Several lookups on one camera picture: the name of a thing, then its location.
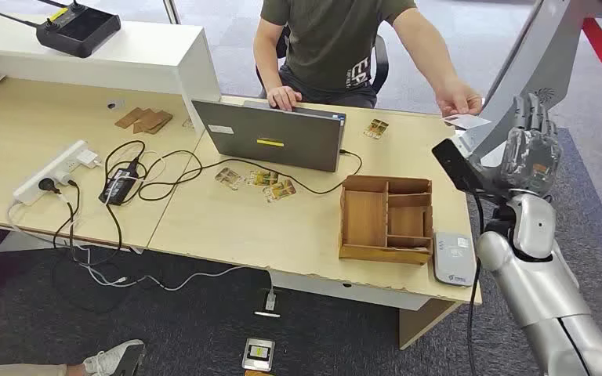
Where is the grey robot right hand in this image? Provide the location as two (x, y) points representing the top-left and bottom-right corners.
(499, 92), (564, 198)

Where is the person's left hand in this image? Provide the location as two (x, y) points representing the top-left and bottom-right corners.
(434, 82), (484, 118)

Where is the person's right hand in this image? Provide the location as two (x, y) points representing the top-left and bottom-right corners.
(267, 85), (303, 111)

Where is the white ID card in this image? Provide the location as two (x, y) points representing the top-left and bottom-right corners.
(442, 114), (491, 131)

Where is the person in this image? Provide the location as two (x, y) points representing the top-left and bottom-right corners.
(252, 0), (484, 118)

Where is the printed room key card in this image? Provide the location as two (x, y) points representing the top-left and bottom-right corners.
(263, 179), (297, 204)
(363, 117), (390, 140)
(246, 170), (280, 188)
(214, 167), (243, 191)

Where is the grey card reader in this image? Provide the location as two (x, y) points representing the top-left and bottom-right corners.
(432, 232), (477, 288)

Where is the standing person's leg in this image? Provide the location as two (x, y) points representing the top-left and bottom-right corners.
(0, 363), (86, 376)

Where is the grey laptop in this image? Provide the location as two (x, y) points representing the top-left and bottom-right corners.
(191, 98), (347, 173)

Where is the silver kiosk screen stand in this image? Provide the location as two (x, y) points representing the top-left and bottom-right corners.
(451, 0), (602, 170)

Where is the metal pole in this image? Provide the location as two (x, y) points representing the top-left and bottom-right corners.
(163, 0), (183, 25)

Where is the wooden compartment organizer box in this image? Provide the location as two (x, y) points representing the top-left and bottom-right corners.
(338, 175), (434, 266)

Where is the white raised counter shelf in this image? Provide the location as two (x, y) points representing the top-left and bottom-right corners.
(0, 9), (223, 133)

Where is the black laptop power adapter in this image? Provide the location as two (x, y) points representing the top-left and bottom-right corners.
(98, 161), (141, 207)

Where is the white desk front panel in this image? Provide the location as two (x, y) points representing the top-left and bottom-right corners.
(270, 269), (432, 313)

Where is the wooden desk leg panel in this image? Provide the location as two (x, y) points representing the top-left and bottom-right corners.
(398, 298), (460, 349)

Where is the white charger plug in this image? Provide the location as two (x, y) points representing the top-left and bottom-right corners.
(76, 149), (102, 170)

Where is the black remote controller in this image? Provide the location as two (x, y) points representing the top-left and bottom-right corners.
(0, 0), (122, 59)

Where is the white power strip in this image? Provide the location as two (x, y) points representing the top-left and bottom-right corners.
(13, 139), (90, 206)

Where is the metal floor socket box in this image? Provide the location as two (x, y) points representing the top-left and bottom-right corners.
(242, 337), (276, 373)

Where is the white sneaker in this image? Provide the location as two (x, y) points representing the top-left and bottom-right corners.
(82, 339), (147, 376)

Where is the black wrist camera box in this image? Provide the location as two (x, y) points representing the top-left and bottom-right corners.
(432, 137), (490, 197)

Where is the black laptop charging cable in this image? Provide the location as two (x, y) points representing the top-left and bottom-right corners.
(137, 149), (363, 202)

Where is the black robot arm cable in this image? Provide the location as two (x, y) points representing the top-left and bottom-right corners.
(466, 192), (487, 376)

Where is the white power cable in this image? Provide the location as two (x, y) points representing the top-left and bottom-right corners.
(7, 199), (276, 313)

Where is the white floor cable connector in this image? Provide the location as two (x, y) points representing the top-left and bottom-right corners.
(254, 289), (281, 319)

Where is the black mains power cable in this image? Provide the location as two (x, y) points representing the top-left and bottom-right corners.
(51, 139), (149, 268)

